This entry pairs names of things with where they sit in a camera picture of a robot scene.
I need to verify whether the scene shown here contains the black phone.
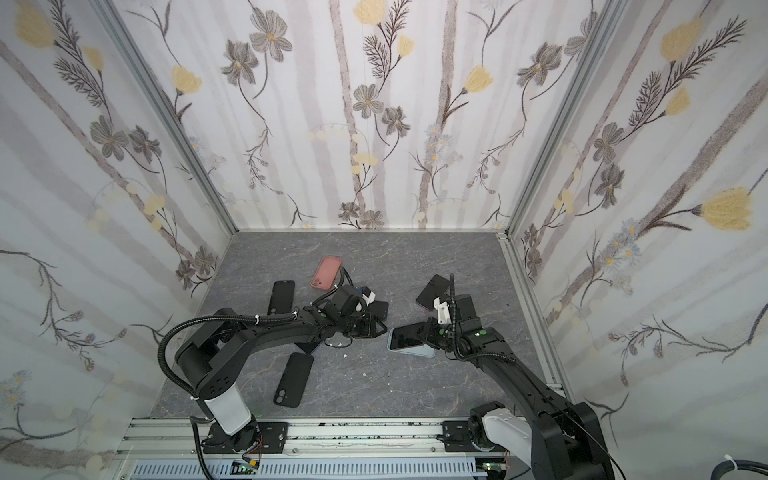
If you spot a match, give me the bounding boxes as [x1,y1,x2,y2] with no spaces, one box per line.
[388,322,427,351]
[295,342,320,355]
[416,274,451,310]
[367,300,389,321]

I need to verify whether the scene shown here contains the black cable bottom right corner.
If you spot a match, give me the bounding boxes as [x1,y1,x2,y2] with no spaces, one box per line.
[710,455,768,480]

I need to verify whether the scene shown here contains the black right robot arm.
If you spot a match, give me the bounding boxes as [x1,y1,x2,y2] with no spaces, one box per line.
[424,295,623,479]

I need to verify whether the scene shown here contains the black phone case front left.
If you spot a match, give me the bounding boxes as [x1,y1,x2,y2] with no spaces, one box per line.
[273,352,314,408]

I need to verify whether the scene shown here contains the small green circuit board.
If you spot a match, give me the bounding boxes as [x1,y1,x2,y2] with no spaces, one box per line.
[230,459,260,476]

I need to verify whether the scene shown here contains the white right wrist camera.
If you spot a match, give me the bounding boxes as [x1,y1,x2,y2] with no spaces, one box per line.
[433,297,452,326]

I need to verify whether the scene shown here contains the black phone case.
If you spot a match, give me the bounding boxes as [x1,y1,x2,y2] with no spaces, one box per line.
[273,352,314,408]
[268,280,295,315]

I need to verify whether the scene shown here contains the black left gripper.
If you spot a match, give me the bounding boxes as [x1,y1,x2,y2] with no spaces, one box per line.
[337,314,391,340]

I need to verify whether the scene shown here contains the aluminium mounting rail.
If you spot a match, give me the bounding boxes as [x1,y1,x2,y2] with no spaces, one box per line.
[115,417,509,460]

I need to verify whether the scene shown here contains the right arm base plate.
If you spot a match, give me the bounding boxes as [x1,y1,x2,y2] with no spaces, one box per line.
[438,420,504,453]

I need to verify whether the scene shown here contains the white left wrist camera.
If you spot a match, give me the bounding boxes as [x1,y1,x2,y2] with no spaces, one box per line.
[359,287,376,306]

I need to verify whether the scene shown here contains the black phone case far left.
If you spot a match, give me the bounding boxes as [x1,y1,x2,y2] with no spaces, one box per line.
[268,280,295,315]

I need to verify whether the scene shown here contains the white slotted cable duct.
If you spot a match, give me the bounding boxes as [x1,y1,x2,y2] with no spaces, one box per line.
[128,457,488,480]

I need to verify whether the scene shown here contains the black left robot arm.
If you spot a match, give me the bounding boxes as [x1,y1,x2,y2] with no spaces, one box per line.
[157,285,389,437]

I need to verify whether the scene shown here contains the light blue phone case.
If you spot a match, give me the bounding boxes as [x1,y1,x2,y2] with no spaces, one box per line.
[388,344,436,359]

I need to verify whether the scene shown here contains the pink phone case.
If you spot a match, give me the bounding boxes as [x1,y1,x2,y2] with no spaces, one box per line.
[310,256,343,291]

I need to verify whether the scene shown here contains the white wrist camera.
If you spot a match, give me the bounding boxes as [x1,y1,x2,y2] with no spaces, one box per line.
[359,287,376,306]
[433,297,452,326]

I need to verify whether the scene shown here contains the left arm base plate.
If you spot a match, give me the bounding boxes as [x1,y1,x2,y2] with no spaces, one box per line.
[202,420,288,454]

